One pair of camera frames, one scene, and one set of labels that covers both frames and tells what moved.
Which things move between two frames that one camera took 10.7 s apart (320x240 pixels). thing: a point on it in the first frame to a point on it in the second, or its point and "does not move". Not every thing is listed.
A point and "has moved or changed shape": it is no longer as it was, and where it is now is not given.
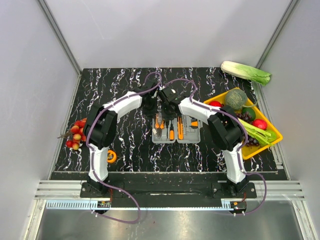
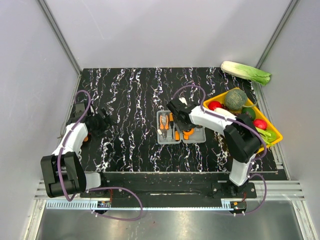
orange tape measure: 111,156 to 186,134
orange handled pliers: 159,128 to 164,125
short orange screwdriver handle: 171,132 to 177,136
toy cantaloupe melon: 235,99 does not move
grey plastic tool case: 185,129 has moved or changed shape
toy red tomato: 216,103 does not move
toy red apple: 260,123 does not move
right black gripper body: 166,114 to 180,127
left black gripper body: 150,111 to 100,126
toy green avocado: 251,112 does not move
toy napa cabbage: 246,72 does not move
